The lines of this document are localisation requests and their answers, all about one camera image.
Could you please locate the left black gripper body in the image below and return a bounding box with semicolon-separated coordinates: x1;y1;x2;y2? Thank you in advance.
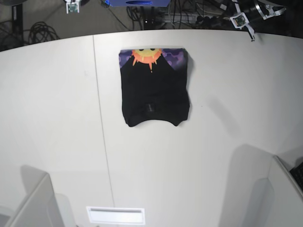
243;0;286;20

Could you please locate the black T-shirt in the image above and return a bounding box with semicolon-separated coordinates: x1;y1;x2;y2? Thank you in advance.
119;48;190;127

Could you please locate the white power strip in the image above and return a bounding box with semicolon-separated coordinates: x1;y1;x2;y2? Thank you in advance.
157;13;231;29

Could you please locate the blue box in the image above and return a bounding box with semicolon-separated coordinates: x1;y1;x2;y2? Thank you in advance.
104;0;170;7

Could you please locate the black keyboard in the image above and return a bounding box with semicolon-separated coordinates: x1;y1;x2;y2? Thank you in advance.
290;163;303;189

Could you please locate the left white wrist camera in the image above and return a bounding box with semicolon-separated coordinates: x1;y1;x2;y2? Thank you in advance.
230;12;255;42

